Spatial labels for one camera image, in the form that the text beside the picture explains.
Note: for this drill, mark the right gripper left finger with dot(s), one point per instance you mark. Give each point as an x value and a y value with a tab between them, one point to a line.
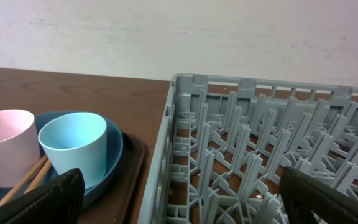
59	201

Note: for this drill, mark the light blue cup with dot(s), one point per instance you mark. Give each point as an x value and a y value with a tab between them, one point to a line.
77	140

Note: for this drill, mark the pink cup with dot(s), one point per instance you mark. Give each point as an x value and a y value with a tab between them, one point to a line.
19	146

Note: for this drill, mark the brown serving tray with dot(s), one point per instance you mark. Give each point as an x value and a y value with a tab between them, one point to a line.
114	204

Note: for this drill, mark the wooden chopstick right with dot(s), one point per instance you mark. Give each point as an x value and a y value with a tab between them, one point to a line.
39	177

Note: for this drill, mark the grey dishwasher rack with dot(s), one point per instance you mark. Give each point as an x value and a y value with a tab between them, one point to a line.
224	141

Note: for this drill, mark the wooden chopstick left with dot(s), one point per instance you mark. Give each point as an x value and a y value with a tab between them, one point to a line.
30	174

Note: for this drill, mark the wooden chopstick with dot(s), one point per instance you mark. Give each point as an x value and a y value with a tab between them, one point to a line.
30	174
39	177

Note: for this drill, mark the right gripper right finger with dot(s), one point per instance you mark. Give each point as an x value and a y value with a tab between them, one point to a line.
304	197

